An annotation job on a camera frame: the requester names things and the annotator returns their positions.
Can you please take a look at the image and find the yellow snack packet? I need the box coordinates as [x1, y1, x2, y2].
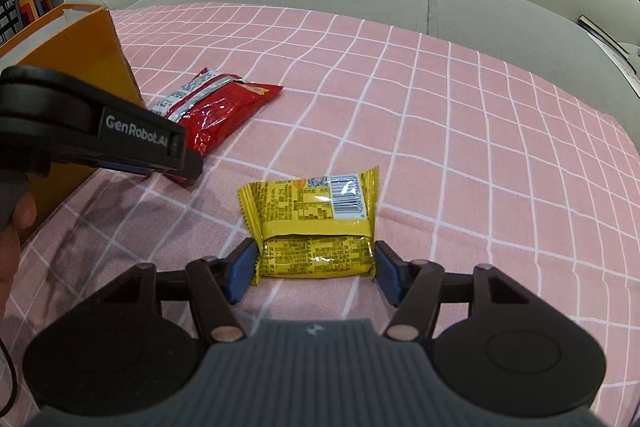
[237, 165, 381, 285]

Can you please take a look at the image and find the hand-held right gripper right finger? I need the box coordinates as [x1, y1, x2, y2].
[372, 241, 527, 341]

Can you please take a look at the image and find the red snack packet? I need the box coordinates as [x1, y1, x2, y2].
[147, 68, 285, 158]

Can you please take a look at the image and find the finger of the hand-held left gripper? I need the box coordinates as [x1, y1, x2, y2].
[97, 129, 205, 186]

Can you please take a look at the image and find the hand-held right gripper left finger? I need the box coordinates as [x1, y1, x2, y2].
[120, 238, 257, 342]

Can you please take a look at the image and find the black cable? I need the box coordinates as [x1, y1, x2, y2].
[0, 337, 19, 414]

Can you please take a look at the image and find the person's left hand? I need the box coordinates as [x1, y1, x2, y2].
[0, 194, 39, 324]

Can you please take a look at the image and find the dark book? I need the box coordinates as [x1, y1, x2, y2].
[577, 14, 632, 58]

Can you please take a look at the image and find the pink checked tablecloth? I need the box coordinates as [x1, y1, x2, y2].
[0, 2, 640, 410]

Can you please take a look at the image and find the cluttered shelf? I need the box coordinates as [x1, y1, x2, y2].
[0, 0, 54, 48]

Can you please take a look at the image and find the orange cardboard box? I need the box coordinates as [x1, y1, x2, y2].
[0, 4, 147, 249]

